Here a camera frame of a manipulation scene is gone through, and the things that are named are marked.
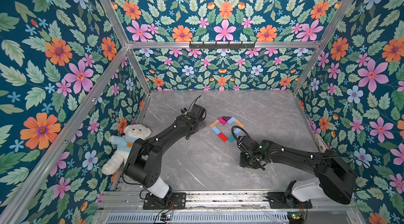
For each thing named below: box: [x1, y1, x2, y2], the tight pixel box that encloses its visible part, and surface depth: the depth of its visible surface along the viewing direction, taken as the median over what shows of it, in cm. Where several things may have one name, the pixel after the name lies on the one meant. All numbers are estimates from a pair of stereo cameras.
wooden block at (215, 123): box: [208, 118, 220, 129], surface depth 103 cm
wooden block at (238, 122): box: [234, 118, 246, 129], surface depth 103 cm
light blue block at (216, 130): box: [211, 125, 222, 136], surface depth 100 cm
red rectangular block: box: [217, 132, 229, 143], surface depth 98 cm
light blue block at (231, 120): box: [227, 116, 237, 125], surface depth 103 cm
